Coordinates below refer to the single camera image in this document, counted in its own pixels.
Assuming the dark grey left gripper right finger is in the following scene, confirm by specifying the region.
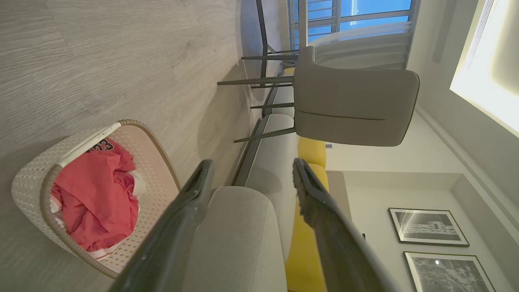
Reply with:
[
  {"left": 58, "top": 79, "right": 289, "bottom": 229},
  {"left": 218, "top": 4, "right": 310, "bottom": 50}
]
[{"left": 292, "top": 158, "right": 400, "bottom": 292}]

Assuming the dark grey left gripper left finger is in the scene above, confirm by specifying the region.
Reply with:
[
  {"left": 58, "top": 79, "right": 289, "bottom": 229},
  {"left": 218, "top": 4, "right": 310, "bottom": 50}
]
[{"left": 108, "top": 159, "right": 214, "bottom": 292}]

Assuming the white perforated laundry basket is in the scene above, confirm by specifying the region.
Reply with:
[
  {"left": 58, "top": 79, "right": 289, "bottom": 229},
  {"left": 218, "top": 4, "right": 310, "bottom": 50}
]
[{"left": 11, "top": 119, "right": 182, "bottom": 279}]

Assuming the yellow sofa cushion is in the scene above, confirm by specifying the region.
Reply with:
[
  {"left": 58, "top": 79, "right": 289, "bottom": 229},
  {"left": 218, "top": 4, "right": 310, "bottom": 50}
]
[
  {"left": 298, "top": 137, "right": 327, "bottom": 168},
  {"left": 285, "top": 163, "right": 330, "bottom": 292}
]

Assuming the red jersey garment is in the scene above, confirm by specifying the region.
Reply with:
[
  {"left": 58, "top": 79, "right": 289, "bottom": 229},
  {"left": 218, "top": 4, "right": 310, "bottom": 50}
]
[{"left": 51, "top": 138, "right": 139, "bottom": 252}]

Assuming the light grey fabric sofa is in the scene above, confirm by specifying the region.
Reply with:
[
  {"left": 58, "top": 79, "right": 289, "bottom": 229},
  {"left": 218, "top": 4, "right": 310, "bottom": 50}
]
[{"left": 183, "top": 84, "right": 300, "bottom": 292}]

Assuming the black framed monochrome picture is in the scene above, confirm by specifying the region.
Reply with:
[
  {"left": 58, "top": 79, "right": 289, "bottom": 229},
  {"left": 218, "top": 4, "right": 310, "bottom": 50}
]
[
  {"left": 403, "top": 251, "right": 496, "bottom": 292},
  {"left": 388, "top": 208, "right": 470, "bottom": 248}
]

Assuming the grey upholstered dining chair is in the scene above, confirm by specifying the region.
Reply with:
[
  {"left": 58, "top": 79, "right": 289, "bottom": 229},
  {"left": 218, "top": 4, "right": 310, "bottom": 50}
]
[{"left": 217, "top": 46, "right": 420, "bottom": 147}]

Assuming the white sheer curtain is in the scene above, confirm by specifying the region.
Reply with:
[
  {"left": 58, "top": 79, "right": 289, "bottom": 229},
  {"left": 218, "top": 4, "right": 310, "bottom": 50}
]
[{"left": 307, "top": 21, "right": 414, "bottom": 70}]

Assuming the dark metal table leg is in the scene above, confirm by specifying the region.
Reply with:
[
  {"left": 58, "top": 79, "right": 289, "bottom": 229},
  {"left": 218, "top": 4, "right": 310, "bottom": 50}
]
[{"left": 255, "top": 0, "right": 269, "bottom": 78}]

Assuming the grey framed window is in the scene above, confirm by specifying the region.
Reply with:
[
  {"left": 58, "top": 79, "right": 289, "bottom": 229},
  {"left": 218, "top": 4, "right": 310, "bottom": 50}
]
[{"left": 288, "top": 0, "right": 418, "bottom": 51}]

